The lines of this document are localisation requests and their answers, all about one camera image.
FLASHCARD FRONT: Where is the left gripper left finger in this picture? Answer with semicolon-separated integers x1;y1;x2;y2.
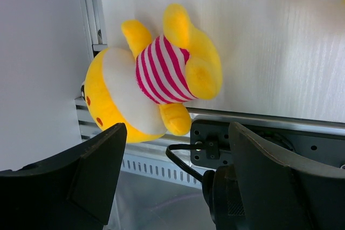
1;123;127;229

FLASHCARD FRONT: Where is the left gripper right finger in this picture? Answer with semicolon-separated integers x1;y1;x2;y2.
232;139;344;229

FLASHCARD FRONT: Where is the yellow plush toy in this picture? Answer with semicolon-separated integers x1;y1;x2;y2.
81;4;223;143

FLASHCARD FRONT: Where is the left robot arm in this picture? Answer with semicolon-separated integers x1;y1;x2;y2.
1;122;344;229

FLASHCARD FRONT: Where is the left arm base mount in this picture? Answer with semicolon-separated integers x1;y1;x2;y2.
190;120;344;170

